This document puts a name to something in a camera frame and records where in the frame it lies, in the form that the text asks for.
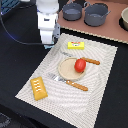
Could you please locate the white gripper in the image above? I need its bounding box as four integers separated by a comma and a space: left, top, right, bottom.
37, 12, 60, 45

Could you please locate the yellow butter box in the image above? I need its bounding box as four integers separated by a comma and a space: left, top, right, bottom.
67, 42, 84, 50

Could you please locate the red tomato toy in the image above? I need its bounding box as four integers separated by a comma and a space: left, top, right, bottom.
74, 59, 86, 72

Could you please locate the orange bread loaf toy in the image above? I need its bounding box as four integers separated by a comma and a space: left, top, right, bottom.
30, 77, 48, 100

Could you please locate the light blue milk carton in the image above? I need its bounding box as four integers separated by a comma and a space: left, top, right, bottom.
44, 44, 54, 49

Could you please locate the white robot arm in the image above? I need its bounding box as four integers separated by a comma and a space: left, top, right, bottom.
35, 0, 60, 45

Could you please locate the small grey pot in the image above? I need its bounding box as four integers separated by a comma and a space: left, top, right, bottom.
62, 3, 82, 21

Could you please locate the round wooden plate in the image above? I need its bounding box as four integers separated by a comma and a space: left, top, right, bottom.
58, 57, 85, 81

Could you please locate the large grey pot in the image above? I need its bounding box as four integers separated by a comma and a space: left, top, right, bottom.
84, 2, 110, 27

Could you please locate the white woven placemat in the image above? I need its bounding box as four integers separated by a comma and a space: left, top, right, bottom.
16, 34, 117, 128

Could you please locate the brown stove board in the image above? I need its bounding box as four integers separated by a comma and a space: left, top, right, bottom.
58, 2, 128, 43

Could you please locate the beige bowl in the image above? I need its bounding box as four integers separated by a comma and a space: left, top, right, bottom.
121, 7, 128, 30

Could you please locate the knife with wooden handle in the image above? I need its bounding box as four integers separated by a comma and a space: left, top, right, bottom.
60, 51, 100, 65

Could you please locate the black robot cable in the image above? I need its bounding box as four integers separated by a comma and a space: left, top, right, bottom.
0, 0, 44, 46

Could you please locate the fork with wooden handle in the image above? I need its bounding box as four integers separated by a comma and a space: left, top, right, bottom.
48, 73, 88, 91

